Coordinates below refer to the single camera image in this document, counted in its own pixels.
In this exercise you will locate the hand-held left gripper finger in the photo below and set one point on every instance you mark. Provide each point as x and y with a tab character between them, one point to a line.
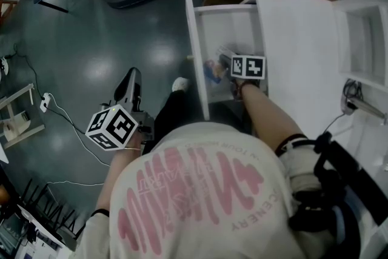
137	94
122	85

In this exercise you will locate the white shirt with pink print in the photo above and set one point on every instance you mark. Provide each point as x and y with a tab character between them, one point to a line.
197	191

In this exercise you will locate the white desk drawer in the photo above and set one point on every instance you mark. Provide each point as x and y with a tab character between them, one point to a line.
224	27

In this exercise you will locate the white power strip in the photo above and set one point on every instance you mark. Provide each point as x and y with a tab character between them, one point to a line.
45	102

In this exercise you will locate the colourful packet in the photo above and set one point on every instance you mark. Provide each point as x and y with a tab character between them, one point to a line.
212	71

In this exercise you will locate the person's left forearm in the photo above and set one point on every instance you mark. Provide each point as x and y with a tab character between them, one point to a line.
115	173

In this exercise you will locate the white desk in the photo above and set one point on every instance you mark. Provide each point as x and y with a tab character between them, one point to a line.
297	48

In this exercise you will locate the person's white shoe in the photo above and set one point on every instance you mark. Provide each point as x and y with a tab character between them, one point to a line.
181	84

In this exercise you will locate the person's right forearm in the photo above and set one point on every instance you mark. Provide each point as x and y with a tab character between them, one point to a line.
263	115

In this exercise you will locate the white metal table frame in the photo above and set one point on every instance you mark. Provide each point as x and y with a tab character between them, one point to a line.
18	127

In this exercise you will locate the white shelf unit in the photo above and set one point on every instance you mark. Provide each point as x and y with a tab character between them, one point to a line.
363	39

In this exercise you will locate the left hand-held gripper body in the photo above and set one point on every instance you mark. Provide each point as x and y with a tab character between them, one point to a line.
115	127

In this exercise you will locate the person's black trouser leg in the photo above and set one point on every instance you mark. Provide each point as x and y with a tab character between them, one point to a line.
171	112

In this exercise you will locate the silver desk lamp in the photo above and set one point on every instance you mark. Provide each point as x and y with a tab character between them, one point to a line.
360	104

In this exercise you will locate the thin gold bangle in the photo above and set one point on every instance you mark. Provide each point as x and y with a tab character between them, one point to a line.
133	149

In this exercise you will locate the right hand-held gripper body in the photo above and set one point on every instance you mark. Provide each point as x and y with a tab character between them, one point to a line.
248	67

